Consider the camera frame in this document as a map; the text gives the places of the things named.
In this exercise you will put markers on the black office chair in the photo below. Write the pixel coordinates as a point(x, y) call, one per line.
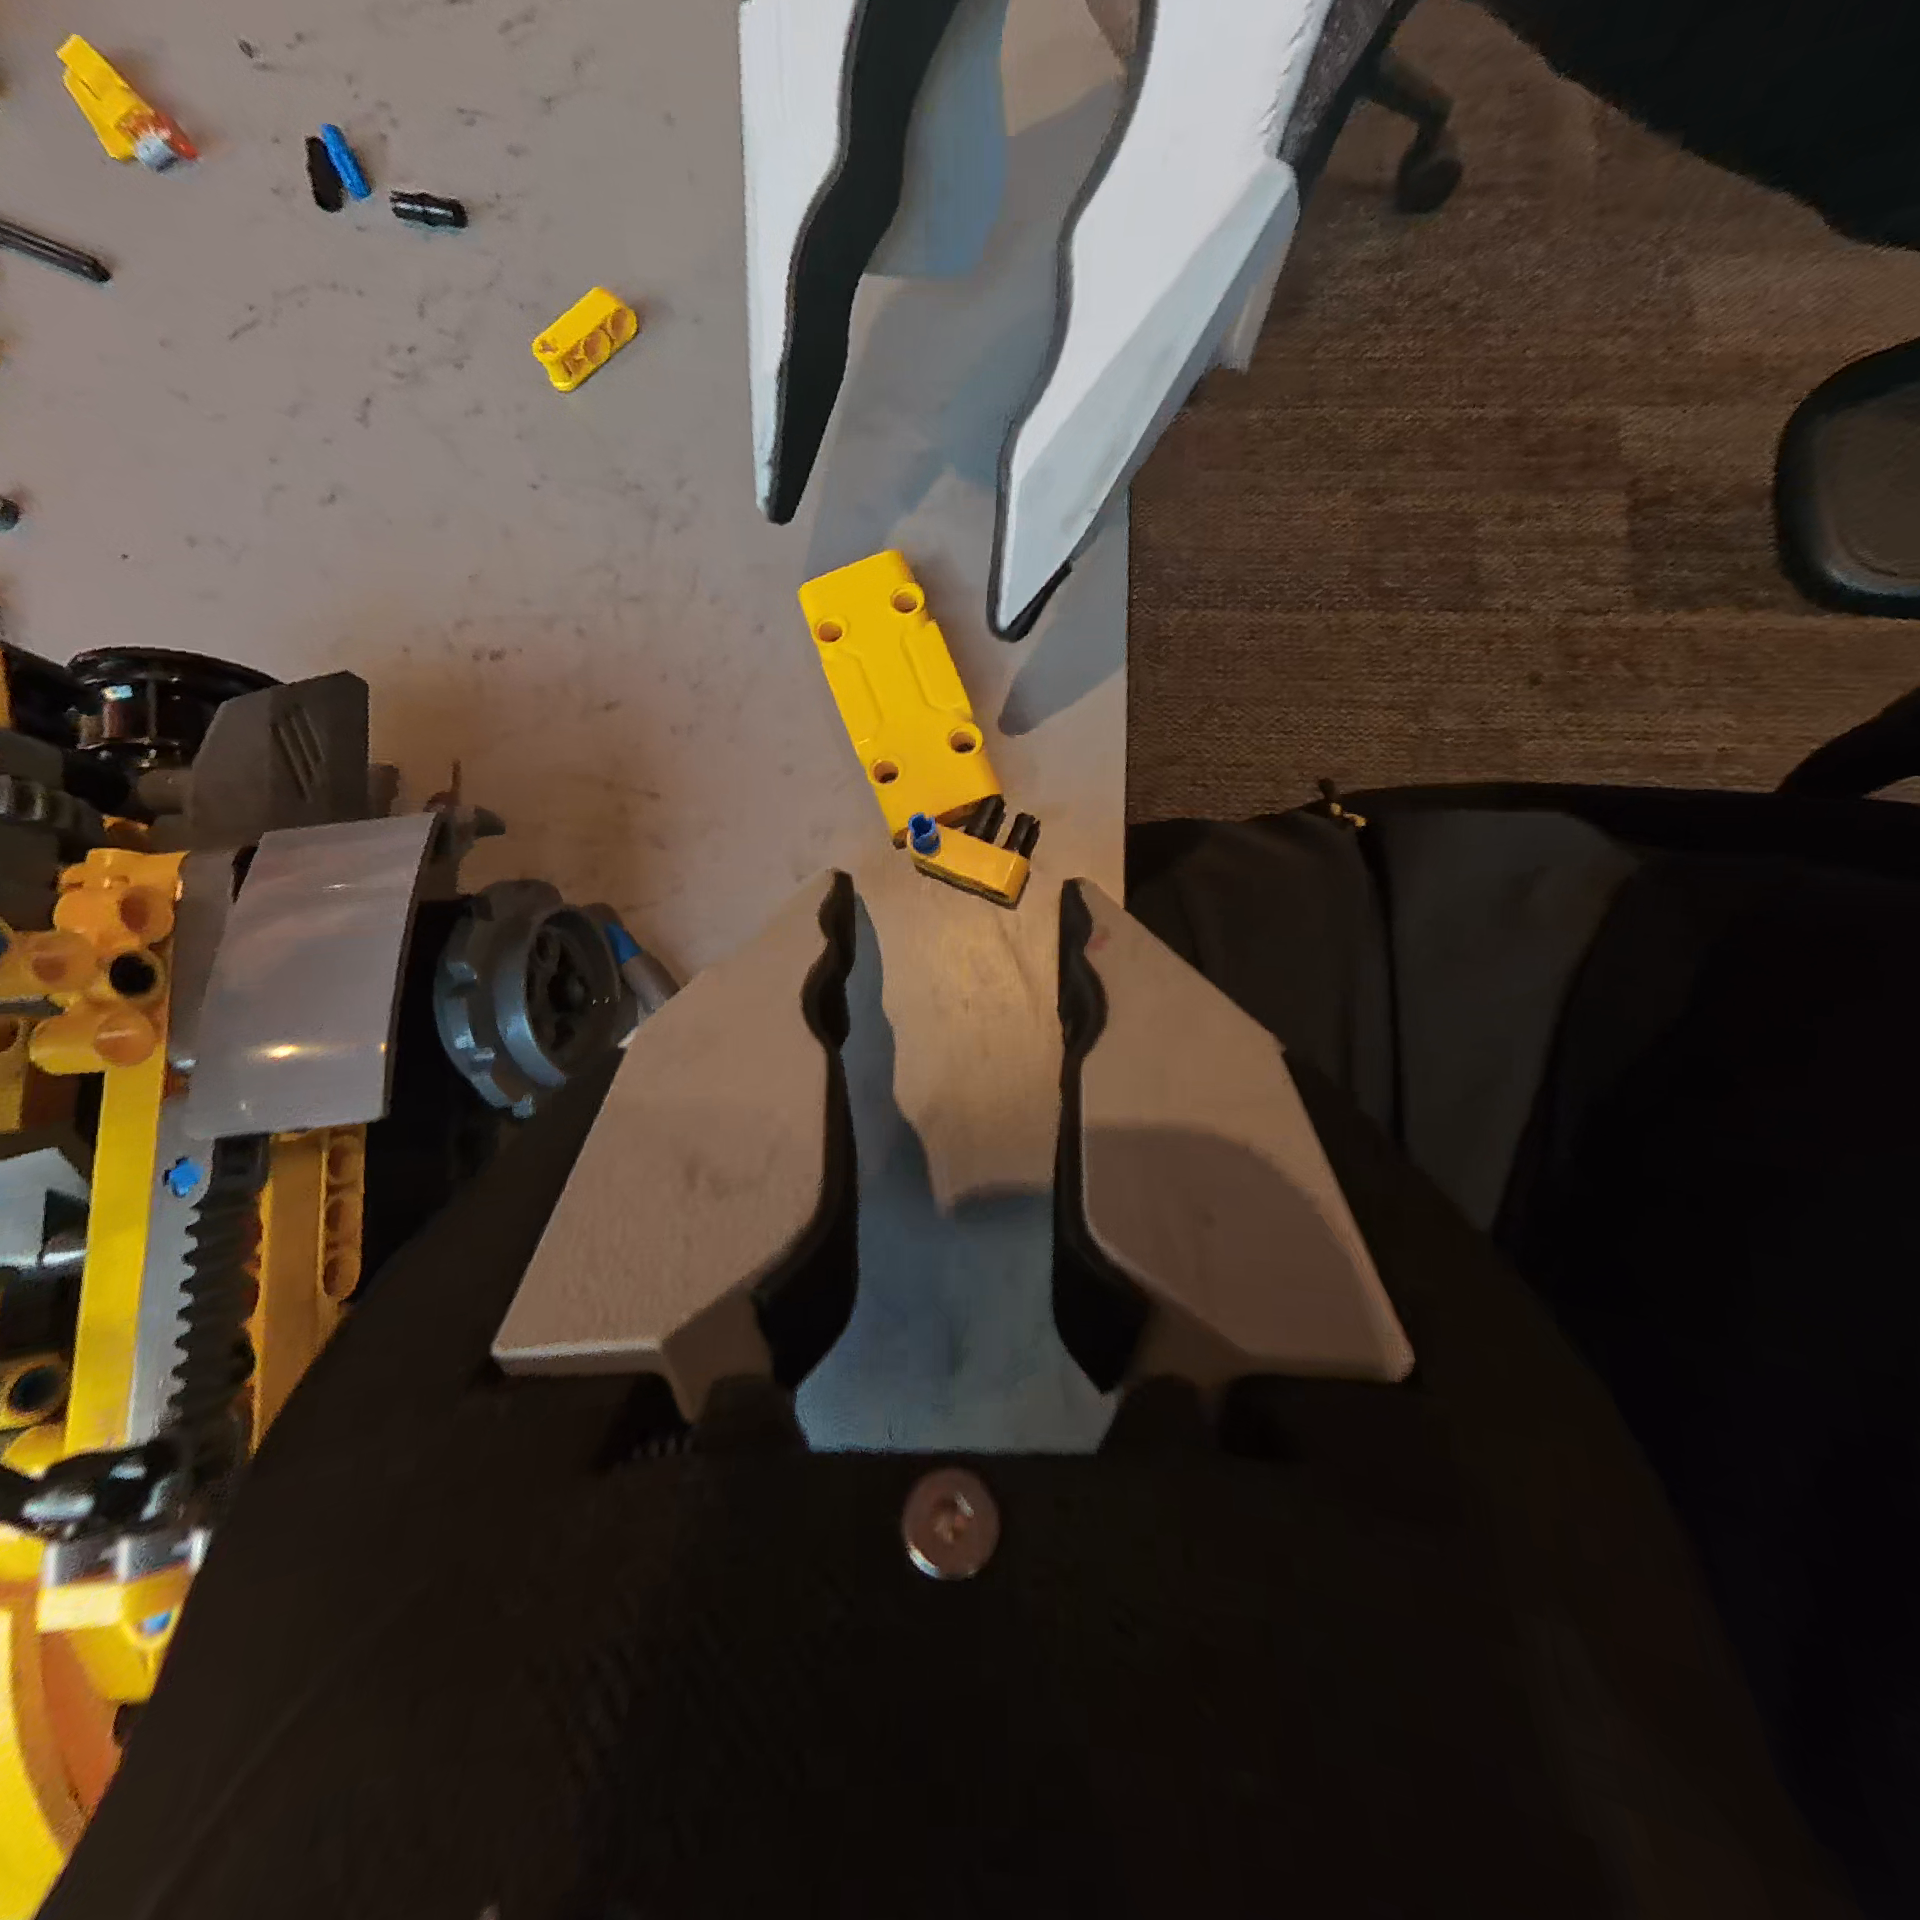
point(1418, 136)

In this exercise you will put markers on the black brick axle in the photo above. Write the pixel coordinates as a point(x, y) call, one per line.
point(54, 254)

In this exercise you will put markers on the cluster of small brick pins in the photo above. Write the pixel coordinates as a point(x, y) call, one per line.
point(361, 173)

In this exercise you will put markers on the yellow rectangular brick panel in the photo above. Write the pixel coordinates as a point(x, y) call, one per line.
point(899, 697)

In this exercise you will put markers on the grey axle blue tips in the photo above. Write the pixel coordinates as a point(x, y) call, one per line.
point(641, 967)

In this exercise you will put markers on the grey desk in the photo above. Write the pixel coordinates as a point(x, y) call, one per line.
point(452, 493)

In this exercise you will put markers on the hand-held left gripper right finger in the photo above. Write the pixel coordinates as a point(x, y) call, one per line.
point(1245, 1199)

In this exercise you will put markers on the short yellow brick beam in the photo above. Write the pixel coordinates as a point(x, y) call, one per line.
point(974, 863)
point(585, 337)

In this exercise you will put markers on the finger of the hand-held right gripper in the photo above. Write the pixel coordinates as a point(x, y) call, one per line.
point(1155, 302)
point(794, 182)

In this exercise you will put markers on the small orange round stud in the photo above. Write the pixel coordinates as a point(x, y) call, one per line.
point(164, 143)

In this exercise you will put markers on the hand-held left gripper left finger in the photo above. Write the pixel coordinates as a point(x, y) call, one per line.
point(675, 1199)

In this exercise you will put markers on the yellow grey brick vehicle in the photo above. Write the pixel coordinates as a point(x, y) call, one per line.
point(302, 974)

